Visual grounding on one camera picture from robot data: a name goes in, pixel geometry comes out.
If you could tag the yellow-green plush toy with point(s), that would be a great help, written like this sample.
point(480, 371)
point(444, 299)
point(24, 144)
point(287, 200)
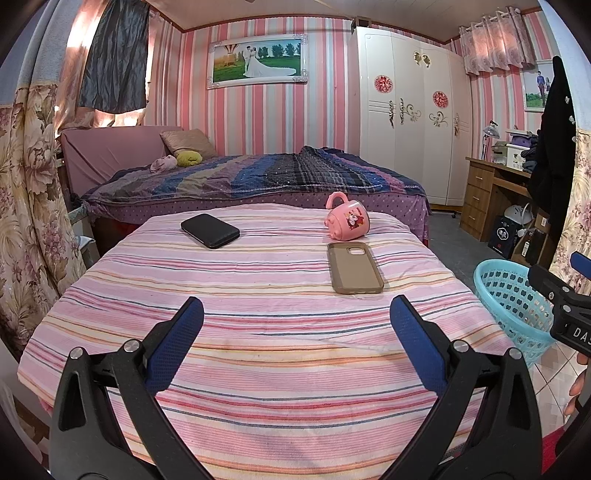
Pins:
point(189, 159)

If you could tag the pink cartoon mug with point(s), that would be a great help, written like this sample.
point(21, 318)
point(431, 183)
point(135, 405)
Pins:
point(348, 221)

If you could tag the pink window curtain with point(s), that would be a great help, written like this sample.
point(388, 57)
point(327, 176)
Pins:
point(76, 64)

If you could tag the bed with striped blanket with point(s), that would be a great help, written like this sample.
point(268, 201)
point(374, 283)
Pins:
point(258, 177)

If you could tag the light blue plastic basket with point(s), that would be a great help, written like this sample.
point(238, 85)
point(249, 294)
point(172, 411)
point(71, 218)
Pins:
point(503, 300)

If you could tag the black hanging coat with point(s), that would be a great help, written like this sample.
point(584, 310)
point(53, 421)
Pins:
point(554, 147)

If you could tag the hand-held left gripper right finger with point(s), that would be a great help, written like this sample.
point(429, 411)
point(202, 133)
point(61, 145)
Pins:
point(418, 341)

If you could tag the wooden desk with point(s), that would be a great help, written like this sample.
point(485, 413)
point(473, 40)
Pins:
point(482, 189)

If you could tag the pink bundled cloth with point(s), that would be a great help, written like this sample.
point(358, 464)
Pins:
point(164, 165)

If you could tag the white round appliance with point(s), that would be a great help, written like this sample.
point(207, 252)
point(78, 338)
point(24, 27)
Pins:
point(516, 216)

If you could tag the purple box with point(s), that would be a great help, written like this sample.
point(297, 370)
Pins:
point(521, 139)

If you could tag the pink striped blanket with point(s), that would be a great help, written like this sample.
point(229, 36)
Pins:
point(277, 369)

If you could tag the dark window cloth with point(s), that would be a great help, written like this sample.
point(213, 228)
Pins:
point(115, 55)

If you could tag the pink valance curtain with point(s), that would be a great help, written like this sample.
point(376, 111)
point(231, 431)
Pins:
point(496, 44)

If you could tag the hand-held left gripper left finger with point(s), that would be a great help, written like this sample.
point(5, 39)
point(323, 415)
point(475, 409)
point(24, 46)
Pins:
point(178, 339)

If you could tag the white wardrobe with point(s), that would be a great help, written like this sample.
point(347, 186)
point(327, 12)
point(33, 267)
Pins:
point(411, 152)

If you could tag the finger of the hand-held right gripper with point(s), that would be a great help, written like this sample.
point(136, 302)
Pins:
point(581, 264)
point(545, 281)

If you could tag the floral curtain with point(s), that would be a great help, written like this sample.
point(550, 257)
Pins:
point(32, 207)
point(575, 217)

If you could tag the tan pillow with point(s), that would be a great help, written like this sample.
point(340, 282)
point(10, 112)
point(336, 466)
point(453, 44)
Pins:
point(191, 141)

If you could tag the black smartphone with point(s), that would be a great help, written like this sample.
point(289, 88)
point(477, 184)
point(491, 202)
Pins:
point(210, 230)

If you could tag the person's right hand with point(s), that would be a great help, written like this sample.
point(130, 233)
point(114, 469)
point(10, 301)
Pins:
point(581, 385)

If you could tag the framed wedding photo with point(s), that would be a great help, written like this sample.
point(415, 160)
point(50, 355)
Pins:
point(258, 60)

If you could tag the desk lamp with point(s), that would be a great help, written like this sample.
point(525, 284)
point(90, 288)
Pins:
point(489, 131)

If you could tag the tan phone case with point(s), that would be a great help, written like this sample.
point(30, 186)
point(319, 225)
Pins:
point(355, 272)

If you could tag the small framed photo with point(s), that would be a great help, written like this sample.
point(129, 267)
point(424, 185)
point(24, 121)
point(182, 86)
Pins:
point(535, 90)

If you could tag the black box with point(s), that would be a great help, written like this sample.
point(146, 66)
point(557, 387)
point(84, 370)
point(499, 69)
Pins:
point(504, 237)

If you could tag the purple padded headboard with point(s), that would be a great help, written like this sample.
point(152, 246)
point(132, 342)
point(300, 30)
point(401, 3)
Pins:
point(106, 152)

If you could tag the white storage box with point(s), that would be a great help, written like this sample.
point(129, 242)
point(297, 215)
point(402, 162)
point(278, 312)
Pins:
point(516, 158)

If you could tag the purple dotted bed sheet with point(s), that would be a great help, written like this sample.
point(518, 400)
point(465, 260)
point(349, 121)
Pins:
point(161, 208)

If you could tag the wooden crate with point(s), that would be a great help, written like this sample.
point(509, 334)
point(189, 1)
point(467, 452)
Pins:
point(531, 251)

